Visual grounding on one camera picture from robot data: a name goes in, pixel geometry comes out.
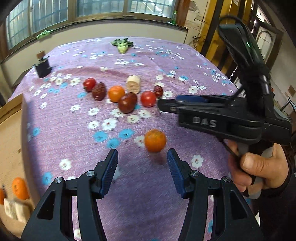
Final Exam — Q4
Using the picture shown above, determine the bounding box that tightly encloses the person right hand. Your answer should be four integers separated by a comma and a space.
228, 144, 289, 194

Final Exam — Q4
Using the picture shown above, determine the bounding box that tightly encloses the small dark red jujube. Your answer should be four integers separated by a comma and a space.
154, 85, 163, 98

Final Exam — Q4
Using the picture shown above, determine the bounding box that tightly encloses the large dark red jujube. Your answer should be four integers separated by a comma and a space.
92, 82, 106, 101

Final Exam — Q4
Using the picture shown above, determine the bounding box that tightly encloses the window with grille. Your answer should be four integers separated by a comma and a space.
1, 0, 179, 52

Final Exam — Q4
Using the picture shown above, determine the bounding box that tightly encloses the orange tangerine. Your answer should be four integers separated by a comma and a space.
12, 177, 30, 200
0, 188, 6, 205
144, 129, 167, 153
108, 85, 125, 103

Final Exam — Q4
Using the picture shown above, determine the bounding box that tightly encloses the large cream sugarcane chunk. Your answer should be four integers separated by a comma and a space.
4, 198, 31, 223

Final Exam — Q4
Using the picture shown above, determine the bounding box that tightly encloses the cardboard tray box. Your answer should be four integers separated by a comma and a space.
0, 93, 41, 239

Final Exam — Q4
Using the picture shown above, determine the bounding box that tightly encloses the hanging black cable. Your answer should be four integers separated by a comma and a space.
189, 0, 210, 50

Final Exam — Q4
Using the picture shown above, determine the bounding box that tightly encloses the black motor with cork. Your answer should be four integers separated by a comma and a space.
34, 51, 52, 78

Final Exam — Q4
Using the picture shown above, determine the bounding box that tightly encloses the green cloth on windowsill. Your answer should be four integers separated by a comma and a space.
36, 30, 51, 40

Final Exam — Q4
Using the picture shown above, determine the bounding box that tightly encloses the green bok choy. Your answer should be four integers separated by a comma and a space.
111, 38, 133, 54

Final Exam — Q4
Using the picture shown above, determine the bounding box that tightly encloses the red cherry tomato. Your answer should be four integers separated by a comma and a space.
140, 91, 156, 108
83, 78, 96, 92

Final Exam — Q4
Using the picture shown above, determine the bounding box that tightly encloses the purple floral tablecloth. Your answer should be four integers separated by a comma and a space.
14, 38, 236, 240

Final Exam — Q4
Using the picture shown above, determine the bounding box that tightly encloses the green bottle on windowsill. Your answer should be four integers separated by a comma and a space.
171, 10, 177, 25

